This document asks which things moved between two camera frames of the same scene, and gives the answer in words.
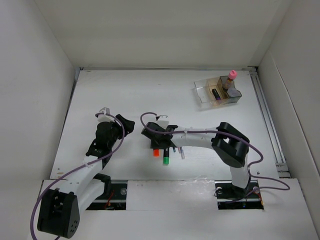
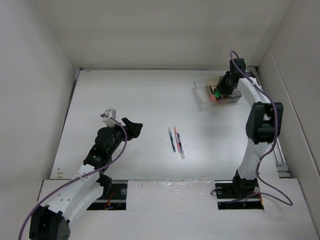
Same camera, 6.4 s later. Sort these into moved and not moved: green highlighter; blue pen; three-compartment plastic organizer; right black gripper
Moved: green highlighter; right black gripper
Not moved: three-compartment plastic organizer; blue pen
